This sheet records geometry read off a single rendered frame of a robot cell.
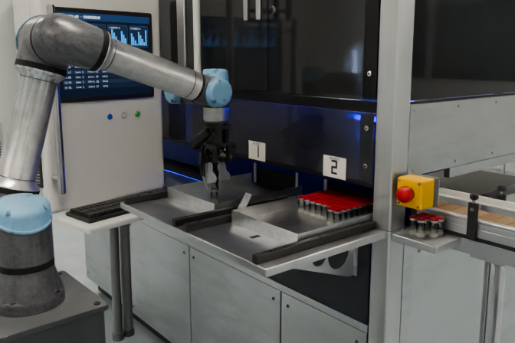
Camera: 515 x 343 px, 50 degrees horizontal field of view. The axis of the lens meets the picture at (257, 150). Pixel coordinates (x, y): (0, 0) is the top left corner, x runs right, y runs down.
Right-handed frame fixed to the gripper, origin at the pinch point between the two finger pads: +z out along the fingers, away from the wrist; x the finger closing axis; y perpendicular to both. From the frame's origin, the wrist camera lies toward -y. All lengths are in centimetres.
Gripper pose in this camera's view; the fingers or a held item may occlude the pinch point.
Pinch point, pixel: (213, 186)
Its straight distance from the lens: 167.4
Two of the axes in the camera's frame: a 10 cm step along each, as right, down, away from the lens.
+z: 0.0, 9.9, 1.7
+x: 7.7, -1.1, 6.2
